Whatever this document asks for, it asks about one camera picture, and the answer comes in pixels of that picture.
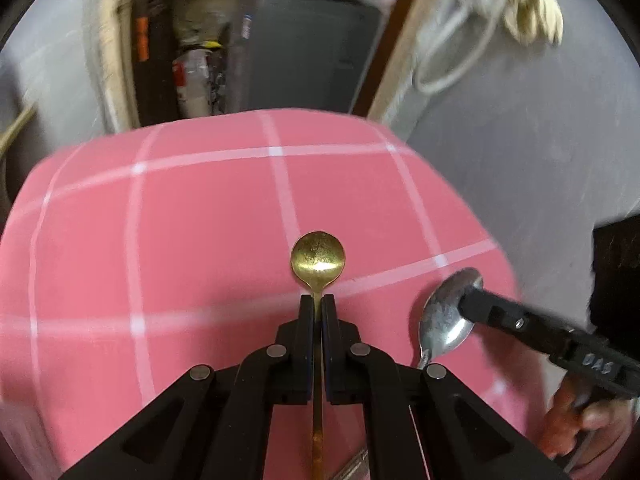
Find pink checked tablecloth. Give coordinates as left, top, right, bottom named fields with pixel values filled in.
left=0, top=108, right=548, bottom=480

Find person's right hand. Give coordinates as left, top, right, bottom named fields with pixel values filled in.
left=540, top=376, right=634, bottom=459

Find grey cabinet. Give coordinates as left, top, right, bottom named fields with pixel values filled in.
left=227, top=0, right=384, bottom=114

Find large silver spoon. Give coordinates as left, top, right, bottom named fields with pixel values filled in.
left=416, top=267, right=485, bottom=372

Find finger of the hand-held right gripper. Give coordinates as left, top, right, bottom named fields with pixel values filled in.
left=458, top=285, right=577, bottom=360

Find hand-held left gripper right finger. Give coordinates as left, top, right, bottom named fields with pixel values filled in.
left=321, top=294, right=572, bottom=480

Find white hose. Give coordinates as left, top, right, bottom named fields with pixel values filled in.
left=414, top=0, right=502, bottom=95

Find wooden door frame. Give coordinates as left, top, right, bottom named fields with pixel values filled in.
left=97, top=0, right=442, bottom=134

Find orange tag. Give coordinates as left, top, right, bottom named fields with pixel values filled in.
left=135, top=17, right=151, bottom=62

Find silver knife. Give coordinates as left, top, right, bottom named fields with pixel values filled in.
left=330, top=449, right=369, bottom=480

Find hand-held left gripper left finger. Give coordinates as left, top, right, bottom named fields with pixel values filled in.
left=60, top=294, right=317, bottom=480

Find gold spoon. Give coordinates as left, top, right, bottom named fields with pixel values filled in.
left=290, top=231, right=347, bottom=480

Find cream work gloves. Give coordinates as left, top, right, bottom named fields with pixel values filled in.
left=502, top=0, right=565, bottom=47

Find dark wooden cabinet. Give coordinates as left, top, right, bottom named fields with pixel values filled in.
left=131, top=0, right=182, bottom=127

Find white plastic bag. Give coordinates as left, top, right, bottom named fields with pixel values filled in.
left=172, top=49, right=227, bottom=117

